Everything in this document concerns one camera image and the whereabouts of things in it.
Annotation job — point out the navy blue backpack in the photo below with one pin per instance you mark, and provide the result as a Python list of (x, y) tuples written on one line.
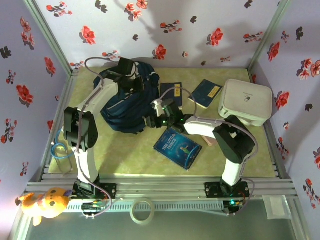
[(120, 110)]

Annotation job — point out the navy book with yellow label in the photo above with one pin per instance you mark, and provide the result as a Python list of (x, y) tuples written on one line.
[(205, 95), (165, 87)]

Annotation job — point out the blue Little Prince book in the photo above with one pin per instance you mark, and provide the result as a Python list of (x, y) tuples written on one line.
[(175, 150)]

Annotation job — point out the small pink case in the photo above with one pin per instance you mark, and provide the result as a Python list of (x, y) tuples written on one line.
[(211, 142)]

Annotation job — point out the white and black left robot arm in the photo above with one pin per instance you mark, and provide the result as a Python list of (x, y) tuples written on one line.
[(87, 100)]

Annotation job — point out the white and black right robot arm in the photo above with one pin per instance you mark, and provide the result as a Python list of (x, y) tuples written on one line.
[(205, 127)]

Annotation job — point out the green marbled table mat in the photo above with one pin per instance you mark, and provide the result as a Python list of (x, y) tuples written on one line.
[(150, 160)]

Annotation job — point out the white zip pouch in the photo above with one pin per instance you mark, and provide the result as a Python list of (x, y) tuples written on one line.
[(245, 100)]

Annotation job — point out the clear tape roll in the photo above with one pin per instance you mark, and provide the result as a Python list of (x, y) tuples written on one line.
[(142, 222)]

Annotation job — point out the circuit board with green light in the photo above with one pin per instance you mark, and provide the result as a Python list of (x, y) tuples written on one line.
[(233, 203)]

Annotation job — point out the orange plush toy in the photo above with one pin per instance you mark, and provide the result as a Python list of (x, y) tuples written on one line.
[(50, 202)]

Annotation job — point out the white paper packet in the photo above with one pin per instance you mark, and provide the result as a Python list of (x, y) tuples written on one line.
[(276, 207)]

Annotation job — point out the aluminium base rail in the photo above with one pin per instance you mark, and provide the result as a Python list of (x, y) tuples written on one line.
[(160, 187)]

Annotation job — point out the aluminium side rail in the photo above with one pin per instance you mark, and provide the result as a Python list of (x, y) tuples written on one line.
[(58, 112)]

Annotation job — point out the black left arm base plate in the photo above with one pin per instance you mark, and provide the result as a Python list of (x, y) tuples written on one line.
[(110, 190)]

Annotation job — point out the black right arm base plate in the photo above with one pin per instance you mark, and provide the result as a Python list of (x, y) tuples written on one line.
[(212, 190)]

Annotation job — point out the aluminium corner post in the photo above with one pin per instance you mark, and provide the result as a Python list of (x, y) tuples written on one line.
[(48, 35), (268, 35)]

